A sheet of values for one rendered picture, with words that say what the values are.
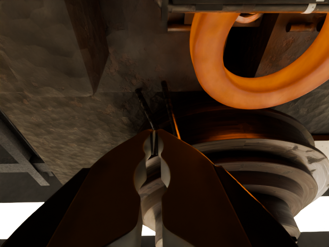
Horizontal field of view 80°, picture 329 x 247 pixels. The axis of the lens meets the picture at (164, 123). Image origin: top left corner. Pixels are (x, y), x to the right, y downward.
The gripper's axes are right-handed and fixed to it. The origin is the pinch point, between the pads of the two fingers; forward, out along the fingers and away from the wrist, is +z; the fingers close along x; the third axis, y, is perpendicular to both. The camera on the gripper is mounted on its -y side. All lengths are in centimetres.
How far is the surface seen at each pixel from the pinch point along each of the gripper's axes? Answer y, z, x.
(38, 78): -1.0, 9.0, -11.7
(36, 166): 334, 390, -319
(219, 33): -5.0, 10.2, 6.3
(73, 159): 31, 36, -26
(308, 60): -1.8, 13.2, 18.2
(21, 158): 294, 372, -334
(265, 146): 11.0, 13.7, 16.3
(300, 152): 12.7, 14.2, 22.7
